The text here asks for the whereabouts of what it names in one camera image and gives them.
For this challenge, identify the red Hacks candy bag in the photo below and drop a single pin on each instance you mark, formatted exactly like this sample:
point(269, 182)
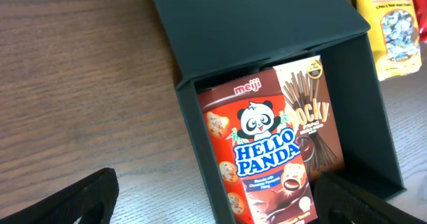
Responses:
point(420, 9)

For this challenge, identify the red Hello Panda box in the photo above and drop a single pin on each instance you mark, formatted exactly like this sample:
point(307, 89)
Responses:
point(256, 149)

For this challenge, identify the dark green open box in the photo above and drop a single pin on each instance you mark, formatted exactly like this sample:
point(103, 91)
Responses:
point(215, 41)

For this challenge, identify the brown Pocky box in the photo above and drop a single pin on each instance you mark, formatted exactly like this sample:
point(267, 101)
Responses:
point(310, 111)

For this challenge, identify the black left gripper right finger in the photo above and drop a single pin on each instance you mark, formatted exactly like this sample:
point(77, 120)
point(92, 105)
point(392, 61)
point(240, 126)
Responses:
point(339, 201)

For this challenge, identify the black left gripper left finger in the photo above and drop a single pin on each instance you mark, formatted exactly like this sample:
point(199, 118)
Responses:
point(90, 200)

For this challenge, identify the yellow Hacks candy bag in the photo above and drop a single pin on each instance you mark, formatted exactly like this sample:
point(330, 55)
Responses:
point(393, 36)

